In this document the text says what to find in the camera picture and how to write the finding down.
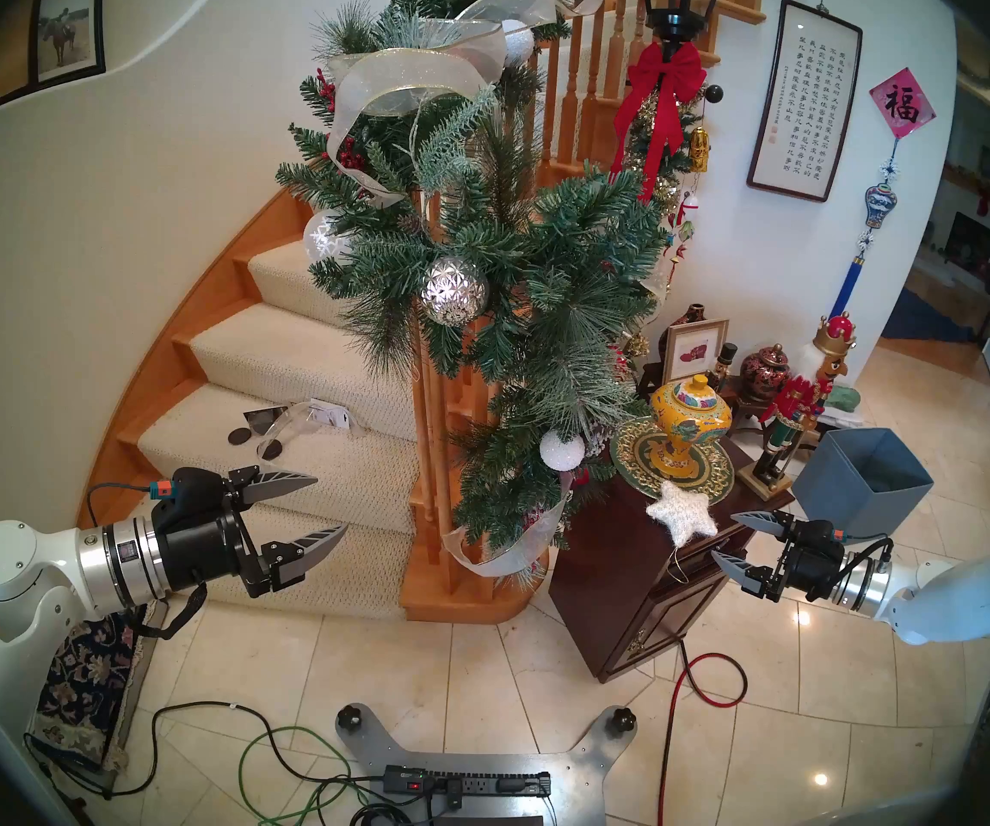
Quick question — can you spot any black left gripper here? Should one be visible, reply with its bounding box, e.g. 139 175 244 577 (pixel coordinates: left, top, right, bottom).
151 467 349 598

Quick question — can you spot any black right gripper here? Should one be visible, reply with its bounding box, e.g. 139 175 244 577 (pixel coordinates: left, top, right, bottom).
710 511 848 604

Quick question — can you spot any white glitter star ornament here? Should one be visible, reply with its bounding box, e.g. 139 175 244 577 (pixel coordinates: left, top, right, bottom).
646 480 719 548

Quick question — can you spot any silver faceted ball ornament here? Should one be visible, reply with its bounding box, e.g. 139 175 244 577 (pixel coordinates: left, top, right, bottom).
422 256 490 326

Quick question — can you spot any clear frosted ball ornament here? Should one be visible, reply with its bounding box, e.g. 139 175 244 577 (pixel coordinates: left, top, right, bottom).
303 211 354 266

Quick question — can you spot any red white hanging ornament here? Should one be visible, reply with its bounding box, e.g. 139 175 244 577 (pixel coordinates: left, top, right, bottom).
667 192 700 292

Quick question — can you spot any clear plastic packaging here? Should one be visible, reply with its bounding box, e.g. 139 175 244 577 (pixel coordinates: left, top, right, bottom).
228 398 354 462

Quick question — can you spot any blue grey square bin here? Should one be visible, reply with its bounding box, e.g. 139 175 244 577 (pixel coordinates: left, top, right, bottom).
792 428 934 546

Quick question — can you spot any dark wood cabinet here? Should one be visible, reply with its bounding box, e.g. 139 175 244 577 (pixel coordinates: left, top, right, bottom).
548 441 793 683

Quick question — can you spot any tall nutcracker soldier figure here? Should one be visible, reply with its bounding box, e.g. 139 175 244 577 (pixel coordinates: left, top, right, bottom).
740 314 859 500

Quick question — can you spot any green gold decorative plate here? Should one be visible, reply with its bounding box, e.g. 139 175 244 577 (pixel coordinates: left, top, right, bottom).
611 416 735 500

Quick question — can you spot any yellow porcelain lidded jar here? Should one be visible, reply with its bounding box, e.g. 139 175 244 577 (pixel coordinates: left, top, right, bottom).
650 374 732 477

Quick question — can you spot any carpeted wooden staircase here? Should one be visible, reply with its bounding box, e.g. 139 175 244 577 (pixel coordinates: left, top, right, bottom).
73 188 547 625

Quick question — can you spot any dark red cloisonne jar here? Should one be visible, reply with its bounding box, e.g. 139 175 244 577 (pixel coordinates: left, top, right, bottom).
740 344 793 397

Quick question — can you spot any small framed red picture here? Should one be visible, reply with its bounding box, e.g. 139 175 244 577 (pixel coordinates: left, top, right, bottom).
663 318 730 385

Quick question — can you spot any sheer white ribbon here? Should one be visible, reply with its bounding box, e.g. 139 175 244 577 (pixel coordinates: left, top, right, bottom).
443 484 573 577
323 0 608 207

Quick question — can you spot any small white glitter ball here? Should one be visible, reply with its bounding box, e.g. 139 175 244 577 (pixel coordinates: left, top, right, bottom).
540 430 586 472

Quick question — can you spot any dark slim vase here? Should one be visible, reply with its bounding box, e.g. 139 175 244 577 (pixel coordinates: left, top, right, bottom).
658 302 711 356

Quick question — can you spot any dark floral patterned rug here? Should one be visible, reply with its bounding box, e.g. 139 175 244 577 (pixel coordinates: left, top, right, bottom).
30 605 160 769

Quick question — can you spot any black power strip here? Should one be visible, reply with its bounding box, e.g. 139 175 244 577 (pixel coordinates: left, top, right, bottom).
383 766 552 801

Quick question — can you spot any green pine garland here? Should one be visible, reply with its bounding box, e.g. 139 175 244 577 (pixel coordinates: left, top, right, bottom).
275 0 676 567

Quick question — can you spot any blue tassel hanging charm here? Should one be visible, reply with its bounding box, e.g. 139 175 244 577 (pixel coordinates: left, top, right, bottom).
829 138 898 319

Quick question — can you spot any green gold tinsel garland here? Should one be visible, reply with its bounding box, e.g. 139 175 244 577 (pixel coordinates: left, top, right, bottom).
624 84 712 231

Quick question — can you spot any framed calligraphy scroll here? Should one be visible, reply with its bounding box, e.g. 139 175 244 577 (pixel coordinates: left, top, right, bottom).
747 0 864 203

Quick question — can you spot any red diamond fu sign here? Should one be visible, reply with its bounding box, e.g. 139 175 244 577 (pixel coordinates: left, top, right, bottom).
870 67 937 139

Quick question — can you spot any red velvet bow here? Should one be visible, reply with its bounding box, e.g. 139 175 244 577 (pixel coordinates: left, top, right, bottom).
611 41 708 201

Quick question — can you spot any framed horse picture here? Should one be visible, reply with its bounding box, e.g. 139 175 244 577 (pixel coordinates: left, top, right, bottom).
30 0 107 85

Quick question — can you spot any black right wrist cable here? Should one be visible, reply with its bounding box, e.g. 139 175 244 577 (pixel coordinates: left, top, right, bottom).
839 536 896 576

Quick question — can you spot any black cable teal connector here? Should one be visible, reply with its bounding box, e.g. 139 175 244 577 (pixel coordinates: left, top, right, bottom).
86 480 179 528

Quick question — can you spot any black left wrist loop cable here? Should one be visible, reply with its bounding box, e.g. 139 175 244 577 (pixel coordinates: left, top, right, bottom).
120 583 208 641

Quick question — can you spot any red cable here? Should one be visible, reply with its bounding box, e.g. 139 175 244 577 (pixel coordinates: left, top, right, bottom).
657 639 749 826

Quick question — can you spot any black floor cable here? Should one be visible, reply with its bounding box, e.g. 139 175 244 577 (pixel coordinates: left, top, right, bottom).
26 702 392 799

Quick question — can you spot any green cable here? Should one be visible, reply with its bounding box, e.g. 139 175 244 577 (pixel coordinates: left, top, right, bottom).
238 726 375 826

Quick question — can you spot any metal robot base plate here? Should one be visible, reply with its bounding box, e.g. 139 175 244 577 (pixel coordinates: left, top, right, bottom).
336 704 638 826

